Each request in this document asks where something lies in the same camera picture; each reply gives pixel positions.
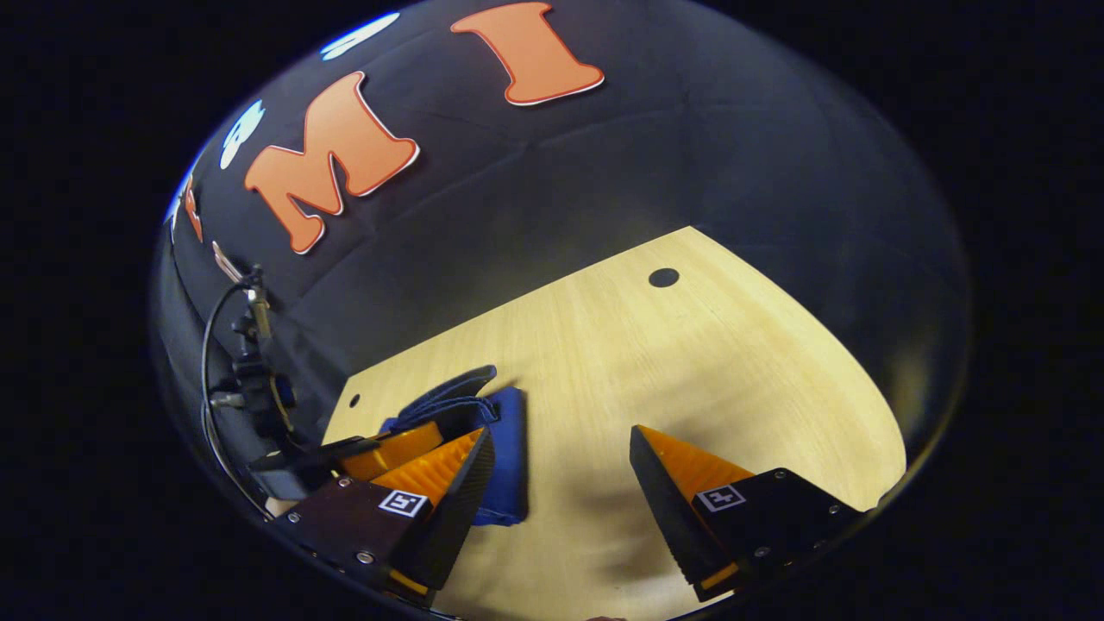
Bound black cable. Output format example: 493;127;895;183
200;280;279;520

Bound blue jeans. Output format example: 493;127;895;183
378;364;530;528

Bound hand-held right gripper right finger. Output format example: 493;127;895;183
629;424;866;604

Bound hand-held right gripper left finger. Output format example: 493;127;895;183
274;428;497;608

